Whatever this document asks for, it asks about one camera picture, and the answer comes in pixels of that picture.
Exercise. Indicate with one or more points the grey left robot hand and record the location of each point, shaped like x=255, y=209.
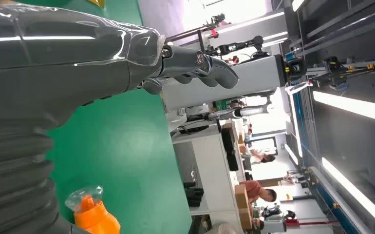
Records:
x=61, y=58

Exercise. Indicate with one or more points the yellow taped cardboard box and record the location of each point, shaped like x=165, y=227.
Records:
x=96, y=2

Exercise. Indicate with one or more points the black monitor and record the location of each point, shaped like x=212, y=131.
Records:
x=228, y=140
x=232, y=161

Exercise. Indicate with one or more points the black foam roller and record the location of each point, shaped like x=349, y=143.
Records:
x=194, y=192
x=194, y=202

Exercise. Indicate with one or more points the person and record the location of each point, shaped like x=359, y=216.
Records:
x=263, y=157
x=255, y=190

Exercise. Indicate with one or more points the brown cardboard box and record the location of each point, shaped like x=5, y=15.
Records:
x=243, y=206

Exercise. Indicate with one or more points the ceiling light panel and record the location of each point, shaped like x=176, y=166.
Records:
x=348, y=105
x=358, y=193

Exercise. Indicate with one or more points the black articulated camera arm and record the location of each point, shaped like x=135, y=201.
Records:
x=239, y=45

